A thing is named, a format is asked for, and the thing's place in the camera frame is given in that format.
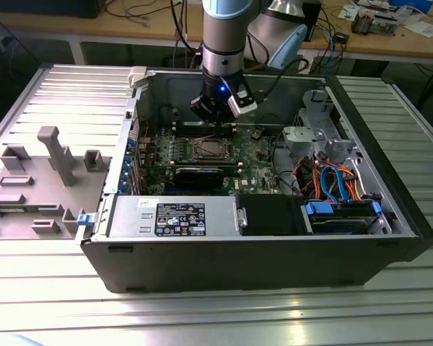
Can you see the small brown electronic part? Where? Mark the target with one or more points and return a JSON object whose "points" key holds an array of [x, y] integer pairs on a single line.
{"points": [[362, 23]]}

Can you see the blue flat box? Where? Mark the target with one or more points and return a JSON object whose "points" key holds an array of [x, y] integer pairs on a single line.
{"points": [[411, 4]]}

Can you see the blue plastic case latch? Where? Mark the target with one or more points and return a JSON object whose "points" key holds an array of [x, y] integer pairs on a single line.
{"points": [[86, 220]]}

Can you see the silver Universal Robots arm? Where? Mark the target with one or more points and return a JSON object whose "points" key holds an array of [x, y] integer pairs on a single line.
{"points": [[222, 39]]}

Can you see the wooden workbench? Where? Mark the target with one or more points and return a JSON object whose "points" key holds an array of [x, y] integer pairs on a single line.
{"points": [[39, 27]]}

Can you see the hard disk in blue carrier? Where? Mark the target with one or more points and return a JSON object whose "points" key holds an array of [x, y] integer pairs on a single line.
{"points": [[337, 221]]}

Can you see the large black box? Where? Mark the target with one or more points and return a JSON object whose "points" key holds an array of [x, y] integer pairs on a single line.
{"points": [[47, 9]]}

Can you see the green motherboard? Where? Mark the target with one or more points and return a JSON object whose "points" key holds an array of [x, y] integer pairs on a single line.
{"points": [[252, 169]]}

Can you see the small black adapter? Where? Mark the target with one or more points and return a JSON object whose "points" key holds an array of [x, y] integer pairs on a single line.
{"points": [[341, 37]]}

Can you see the black plastic bay cover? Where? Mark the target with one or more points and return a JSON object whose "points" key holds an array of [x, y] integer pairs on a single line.
{"points": [[267, 216]]}

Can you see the black open PC case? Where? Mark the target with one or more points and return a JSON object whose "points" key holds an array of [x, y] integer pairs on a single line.
{"points": [[238, 263]]}

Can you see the CPU socket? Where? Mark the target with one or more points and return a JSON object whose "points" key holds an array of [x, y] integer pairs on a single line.
{"points": [[202, 159]]}

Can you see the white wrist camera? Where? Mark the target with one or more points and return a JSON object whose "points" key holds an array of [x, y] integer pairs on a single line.
{"points": [[243, 106]]}

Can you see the white paper tag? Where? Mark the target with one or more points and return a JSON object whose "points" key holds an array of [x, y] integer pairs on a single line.
{"points": [[305, 65]]}

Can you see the black upright box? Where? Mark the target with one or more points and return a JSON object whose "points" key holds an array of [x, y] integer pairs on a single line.
{"points": [[315, 18]]}

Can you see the white paper sheet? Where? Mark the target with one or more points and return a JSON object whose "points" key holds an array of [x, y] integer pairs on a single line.
{"points": [[422, 29], [348, 12]]}

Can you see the silver topped CPU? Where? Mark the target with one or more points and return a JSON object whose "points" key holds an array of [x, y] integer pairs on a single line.
{"points": [[213, 148]]}

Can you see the grey plastic parts rack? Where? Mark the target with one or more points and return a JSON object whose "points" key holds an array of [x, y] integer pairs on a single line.
{"points": [[39, 180]]}

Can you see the silver power supply unit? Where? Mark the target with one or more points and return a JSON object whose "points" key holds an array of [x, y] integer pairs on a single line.
{"points": [[130, 216]]}

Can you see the thin metal locking lever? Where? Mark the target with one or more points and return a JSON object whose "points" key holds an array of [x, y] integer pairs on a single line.
{"points": [[206, 137]]}

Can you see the grey metal drive cage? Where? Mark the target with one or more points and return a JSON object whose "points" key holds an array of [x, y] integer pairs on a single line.
{"points": [[303, 138]]}

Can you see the grey electronic module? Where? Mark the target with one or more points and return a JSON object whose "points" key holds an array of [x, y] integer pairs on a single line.
{"points": [[385, 25]]}

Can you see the pale grey plastic block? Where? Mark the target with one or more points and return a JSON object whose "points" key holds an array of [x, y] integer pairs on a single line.
{"points": [[137, 75]]}

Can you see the black RAM slot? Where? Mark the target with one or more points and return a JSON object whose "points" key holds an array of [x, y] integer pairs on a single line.
{"points": [[184, 126], [184, 132], [184, 129], [184, 135]]}

